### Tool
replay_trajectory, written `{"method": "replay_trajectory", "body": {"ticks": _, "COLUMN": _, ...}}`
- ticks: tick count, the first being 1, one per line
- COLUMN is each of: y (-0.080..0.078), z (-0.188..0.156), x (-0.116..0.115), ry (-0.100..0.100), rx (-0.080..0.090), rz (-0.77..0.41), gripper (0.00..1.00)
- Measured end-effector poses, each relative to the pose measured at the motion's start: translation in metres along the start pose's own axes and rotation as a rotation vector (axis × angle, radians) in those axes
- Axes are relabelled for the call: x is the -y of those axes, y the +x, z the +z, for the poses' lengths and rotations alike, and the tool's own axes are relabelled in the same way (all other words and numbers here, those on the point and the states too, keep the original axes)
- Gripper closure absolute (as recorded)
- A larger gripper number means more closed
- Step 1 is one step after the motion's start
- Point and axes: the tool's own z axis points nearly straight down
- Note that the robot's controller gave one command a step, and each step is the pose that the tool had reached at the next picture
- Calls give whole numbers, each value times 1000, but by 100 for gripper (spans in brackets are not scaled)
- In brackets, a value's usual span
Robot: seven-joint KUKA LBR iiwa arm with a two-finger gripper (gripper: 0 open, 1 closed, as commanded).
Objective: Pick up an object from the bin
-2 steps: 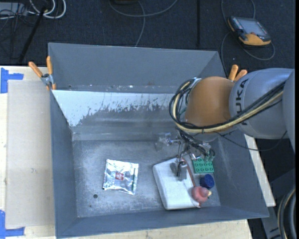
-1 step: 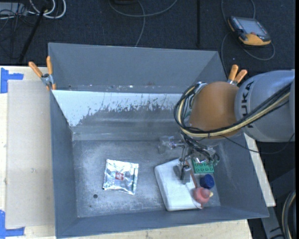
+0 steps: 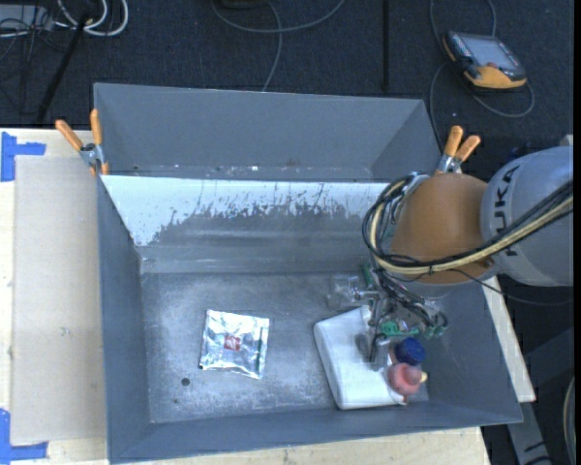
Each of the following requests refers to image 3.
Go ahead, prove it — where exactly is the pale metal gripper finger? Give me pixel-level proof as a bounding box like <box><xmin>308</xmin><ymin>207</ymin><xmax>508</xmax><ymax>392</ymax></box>
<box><xmin>356</xmin><ymin>331</ymin><xmax>375</xmax><ymax>363</ymax></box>
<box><xmin>372</xmin><ymin>337</ymin><xmax>392</xmax><ymax>372</ymax></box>

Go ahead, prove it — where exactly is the white flat box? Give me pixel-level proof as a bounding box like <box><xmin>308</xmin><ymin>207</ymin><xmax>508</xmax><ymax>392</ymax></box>
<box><xmin>313</xmin><ymin>304</ymin><xmax>431</xmax><ymax>412</ymax></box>

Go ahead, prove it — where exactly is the blue round cap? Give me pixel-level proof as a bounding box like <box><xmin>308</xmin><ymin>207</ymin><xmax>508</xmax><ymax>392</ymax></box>
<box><xmin>393</xmin><ymin>336</ymin><xmax>428</xmax><ymax>368</ymax></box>

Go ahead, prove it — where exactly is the pink toy duck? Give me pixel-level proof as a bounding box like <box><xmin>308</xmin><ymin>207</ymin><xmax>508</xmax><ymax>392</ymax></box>
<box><xmin>385</xmin><ymin>361</ymin><xmax>430</xmax><ymax>398</ymax></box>

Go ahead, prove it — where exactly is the clear plastic wrapper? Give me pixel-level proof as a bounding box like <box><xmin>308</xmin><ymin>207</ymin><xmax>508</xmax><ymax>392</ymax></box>
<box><xmin>325</xmin><ymin>273</ymin><xmax>365</xmax><ymax>310</ymax></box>

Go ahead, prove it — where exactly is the silver foil packet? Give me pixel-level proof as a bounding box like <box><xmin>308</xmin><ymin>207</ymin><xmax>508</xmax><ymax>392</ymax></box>
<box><xmin>198</xmin><ymin>308</ymin><xmax>271</xmax><ymax>381</ymax></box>

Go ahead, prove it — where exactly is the grey metal bin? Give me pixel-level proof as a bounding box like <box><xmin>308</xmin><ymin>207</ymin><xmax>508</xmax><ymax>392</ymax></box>
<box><xmin>92</xmin><ymin>82</ymin><xmax>525</xmax><ymax>465</ymax></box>

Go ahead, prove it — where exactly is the pale wood flat board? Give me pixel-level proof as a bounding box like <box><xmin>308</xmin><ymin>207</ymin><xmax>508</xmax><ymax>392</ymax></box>
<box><xmin>10</xmin><ymin>154</ymin><xmax>109</xmax><ymax>448</ymax></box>

